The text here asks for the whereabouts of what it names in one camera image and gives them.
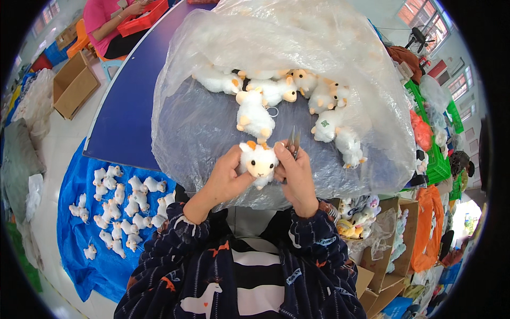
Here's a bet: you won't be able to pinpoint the person's left hand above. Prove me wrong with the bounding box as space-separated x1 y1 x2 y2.
202 144 256 205

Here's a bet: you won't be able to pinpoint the person's right hand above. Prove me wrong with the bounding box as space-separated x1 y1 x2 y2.
273 141 319 211

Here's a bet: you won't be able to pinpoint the white plush sheep toy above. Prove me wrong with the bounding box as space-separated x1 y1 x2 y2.
238 140 280 191

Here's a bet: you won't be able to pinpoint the metal thread snips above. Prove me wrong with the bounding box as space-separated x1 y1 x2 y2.
286 125 302 161

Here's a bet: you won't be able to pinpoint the pile of white plush sheep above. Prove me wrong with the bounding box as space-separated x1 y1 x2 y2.
192 66 369 170
69 165 177 261

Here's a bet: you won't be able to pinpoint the person's body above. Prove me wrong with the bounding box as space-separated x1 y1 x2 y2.
113 205 368 319

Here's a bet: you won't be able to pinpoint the cardboard carton with plush toys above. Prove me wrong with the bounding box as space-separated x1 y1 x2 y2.
337 195 420 319

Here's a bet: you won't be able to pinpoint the blue table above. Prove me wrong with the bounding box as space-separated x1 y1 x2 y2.
82 0 218 172

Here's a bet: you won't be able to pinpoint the red plastic bag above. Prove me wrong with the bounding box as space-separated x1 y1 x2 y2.
409 110 434 152

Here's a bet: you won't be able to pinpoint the orange plastic bag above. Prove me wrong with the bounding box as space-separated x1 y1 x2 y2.
410 185 445 274

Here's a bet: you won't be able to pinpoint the green plastic crate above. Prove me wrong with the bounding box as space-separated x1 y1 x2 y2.
404 79 465 186

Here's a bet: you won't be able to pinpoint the large clear plastic bag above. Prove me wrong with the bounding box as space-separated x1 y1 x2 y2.
151 0 417 211

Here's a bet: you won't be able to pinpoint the blue plastic tarp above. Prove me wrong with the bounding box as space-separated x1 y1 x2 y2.
57 137 178 304

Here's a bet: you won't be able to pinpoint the brown bag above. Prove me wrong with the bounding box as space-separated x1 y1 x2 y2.
386 45 423 85

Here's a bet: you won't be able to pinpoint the open cardboard box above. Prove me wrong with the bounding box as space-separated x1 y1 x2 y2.
53 51 101 120

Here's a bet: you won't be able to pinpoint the red plastic tray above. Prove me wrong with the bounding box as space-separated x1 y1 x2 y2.
116 0 170 38

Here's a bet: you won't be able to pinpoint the black electric fan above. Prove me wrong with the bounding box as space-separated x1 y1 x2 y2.
405 26 437 56

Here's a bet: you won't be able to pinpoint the orange plastic chair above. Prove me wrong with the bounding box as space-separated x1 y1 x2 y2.
66 19 128 82

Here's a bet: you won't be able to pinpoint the heap of clear plastic bags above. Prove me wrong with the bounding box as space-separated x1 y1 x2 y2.
11 68 55 138

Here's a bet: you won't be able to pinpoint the grey sack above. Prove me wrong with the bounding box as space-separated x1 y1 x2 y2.
2 117 47 214

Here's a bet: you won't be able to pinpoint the blue plastic crate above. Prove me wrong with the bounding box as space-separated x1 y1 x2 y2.
43 40 69 67

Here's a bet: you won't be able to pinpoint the red plastic crate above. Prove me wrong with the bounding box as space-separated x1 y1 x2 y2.
31 54 53 73

